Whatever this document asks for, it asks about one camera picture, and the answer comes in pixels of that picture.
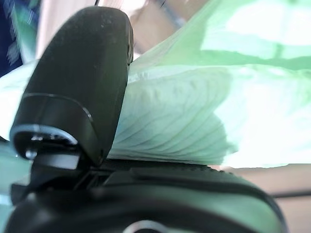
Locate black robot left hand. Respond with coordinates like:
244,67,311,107
7,6,290,233

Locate napa cabbage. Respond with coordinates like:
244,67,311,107
0,0,311,170

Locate blue plastic shopping basket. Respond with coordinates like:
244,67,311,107
0,0,41,77

